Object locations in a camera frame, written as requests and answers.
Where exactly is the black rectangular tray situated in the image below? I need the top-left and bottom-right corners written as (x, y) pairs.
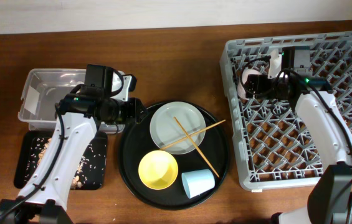
top-left (13, 130), bottom-right (109, 191)

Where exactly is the light blue plastic cup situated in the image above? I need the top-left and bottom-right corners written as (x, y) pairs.
top-left (181, 169), bottom-right (215, 198)

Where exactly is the grey plastic dishwasher rack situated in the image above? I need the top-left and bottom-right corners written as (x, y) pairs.
top-left (219, 31), bottom-right (352, 192)

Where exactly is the pink plastic cup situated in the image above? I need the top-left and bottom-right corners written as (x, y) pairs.
top-left (237, 68), bottom-right (261, 100)

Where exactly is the yellow bowl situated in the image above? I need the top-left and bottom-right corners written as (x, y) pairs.
top-left (138, 150), bottom-right (179, 190)

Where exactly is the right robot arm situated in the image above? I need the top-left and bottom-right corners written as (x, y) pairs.
top-left (238, 46), bottom-right (352, 223)

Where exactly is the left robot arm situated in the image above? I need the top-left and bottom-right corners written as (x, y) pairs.
top-left (0, 64), bottom-right (147, 223)

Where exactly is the wooden chopstick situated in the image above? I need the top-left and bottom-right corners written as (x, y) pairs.
top-left (173, 117), bottom-right (220, 178)
top-left (160, 119), bottom-right (226, 150)

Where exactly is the clear plastic waste bin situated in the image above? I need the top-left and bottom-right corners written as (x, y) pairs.
top-left (18, 65), bottom-right (126, 134)

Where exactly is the food scraps and rice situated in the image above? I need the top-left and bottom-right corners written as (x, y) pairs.
top-left (22, 136), bottom-right (102, 190)

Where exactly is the grey round plate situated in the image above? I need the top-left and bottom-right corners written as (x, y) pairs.
top-left (150, 101), bottom-right (206, 148)

